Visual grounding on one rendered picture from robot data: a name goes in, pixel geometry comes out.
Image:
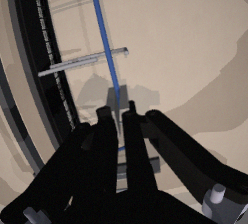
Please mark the blue cable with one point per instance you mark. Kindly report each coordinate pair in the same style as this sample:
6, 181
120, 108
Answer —
107, 48

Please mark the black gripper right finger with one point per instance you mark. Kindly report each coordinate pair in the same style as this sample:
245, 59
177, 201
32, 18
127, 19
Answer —
223, 188

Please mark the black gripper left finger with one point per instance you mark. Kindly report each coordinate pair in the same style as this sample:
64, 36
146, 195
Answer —
51, 190

